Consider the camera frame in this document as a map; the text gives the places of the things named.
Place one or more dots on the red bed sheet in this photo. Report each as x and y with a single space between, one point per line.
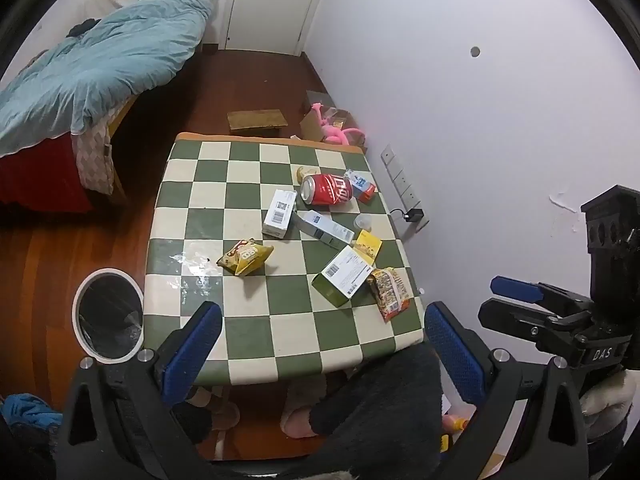
40 175

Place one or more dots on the dark item on bed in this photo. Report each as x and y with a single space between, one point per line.
84 27

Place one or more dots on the green checkered table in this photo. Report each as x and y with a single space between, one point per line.
240 330

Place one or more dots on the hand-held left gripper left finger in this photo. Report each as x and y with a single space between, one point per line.
192 350

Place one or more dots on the white door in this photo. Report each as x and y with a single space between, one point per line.
275 5

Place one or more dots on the yellow snack packet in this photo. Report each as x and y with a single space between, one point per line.
245 257

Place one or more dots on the long blue white box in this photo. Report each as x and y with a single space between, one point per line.
322 229

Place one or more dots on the orange noodle packet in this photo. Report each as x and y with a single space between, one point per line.
392 292

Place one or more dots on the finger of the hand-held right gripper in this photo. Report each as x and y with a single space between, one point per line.
515 287
520 317

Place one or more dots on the white round trash bin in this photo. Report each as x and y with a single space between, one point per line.
107 320

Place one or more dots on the grey checkered cloth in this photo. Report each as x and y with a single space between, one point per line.
92 160

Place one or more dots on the red soda can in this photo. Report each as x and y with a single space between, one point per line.
330 190

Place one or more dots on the blue clothing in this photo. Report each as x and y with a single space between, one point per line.
30 410

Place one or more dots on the open cardboard box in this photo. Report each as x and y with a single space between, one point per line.
312 127

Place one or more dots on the orange yellow object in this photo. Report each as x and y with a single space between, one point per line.
456 424

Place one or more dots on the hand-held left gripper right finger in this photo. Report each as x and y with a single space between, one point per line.
452 355

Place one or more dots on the yellow flat packet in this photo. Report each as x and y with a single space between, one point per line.
369 244

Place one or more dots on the grey small box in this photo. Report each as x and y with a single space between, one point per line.
317 99

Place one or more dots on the clear plastic cup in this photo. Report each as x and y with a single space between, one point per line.
363 222

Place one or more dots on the wooden bed frame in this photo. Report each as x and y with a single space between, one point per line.
119 127

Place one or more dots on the light blue duvet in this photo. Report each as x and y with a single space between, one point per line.
110 55

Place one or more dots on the pink plush toy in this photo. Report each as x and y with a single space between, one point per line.
336 130

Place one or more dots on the person's dark trouser leg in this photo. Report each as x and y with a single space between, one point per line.
380 410

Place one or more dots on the white barcode box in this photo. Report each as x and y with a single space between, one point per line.
279 214

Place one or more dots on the wall socket panel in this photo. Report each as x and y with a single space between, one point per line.
400 175

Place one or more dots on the beige slipper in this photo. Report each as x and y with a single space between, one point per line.
222 410

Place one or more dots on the pink slipper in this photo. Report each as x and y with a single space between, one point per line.
297 422

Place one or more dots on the black plug charger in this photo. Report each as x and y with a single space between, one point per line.
413 215

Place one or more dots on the green box with white label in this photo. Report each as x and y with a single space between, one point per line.
345 272

